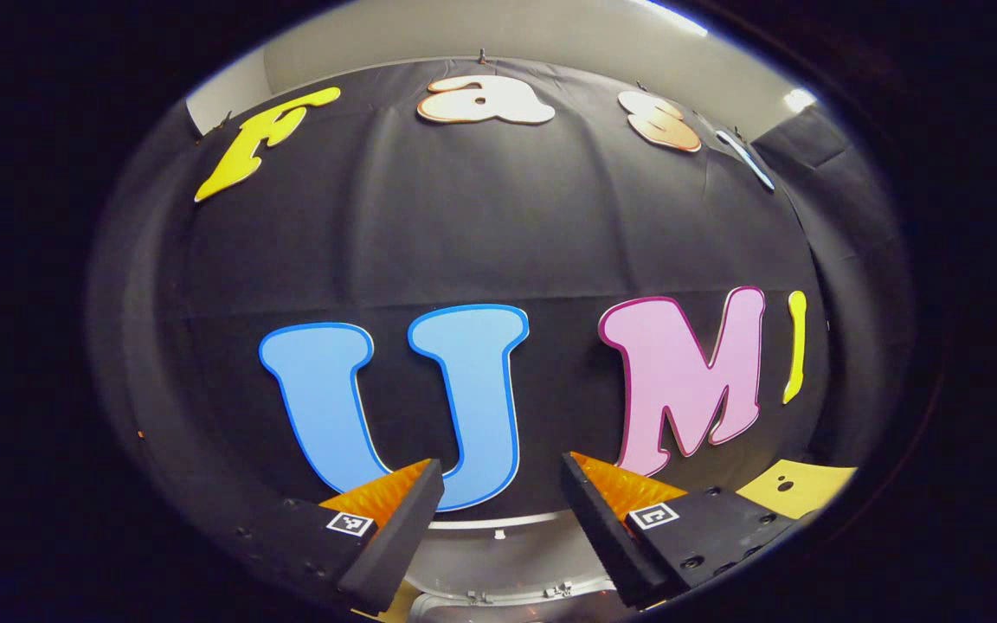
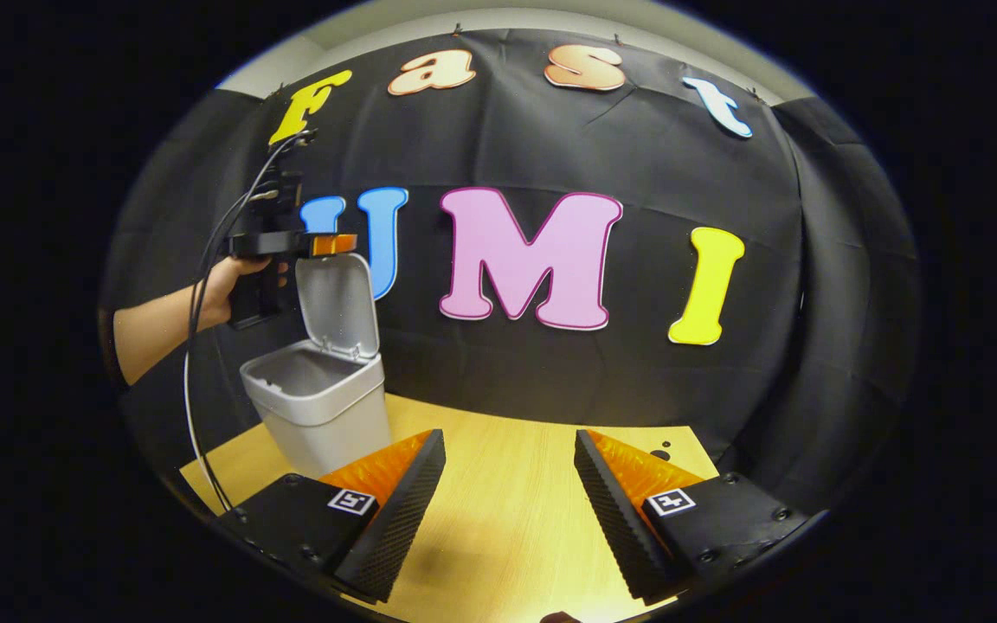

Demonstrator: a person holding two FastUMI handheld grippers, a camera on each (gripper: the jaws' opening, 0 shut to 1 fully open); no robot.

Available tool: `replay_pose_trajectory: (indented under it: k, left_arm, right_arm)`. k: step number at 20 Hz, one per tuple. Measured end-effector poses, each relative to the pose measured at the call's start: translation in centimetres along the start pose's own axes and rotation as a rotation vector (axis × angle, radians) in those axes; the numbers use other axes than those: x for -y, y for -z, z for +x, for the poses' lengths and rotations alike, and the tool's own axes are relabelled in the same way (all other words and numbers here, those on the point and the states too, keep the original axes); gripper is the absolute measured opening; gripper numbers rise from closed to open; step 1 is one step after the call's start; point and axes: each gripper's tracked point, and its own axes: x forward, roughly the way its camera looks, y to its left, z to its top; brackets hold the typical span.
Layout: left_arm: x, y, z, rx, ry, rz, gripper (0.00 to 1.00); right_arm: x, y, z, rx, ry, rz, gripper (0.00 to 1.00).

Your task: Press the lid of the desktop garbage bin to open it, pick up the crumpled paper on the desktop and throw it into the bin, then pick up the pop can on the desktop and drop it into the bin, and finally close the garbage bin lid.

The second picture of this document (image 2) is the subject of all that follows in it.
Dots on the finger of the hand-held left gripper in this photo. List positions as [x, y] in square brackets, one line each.
[334, 245]

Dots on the white desktop garbage bin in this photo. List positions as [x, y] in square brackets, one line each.
[325, 424]

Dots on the black backdrop cloth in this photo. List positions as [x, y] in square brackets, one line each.
[637, 156]

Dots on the wooden desktop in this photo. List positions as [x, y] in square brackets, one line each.
[507, 519]

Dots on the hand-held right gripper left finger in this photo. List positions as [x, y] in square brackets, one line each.
[399, 519]

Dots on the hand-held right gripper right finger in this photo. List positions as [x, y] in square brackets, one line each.
[620, 523]

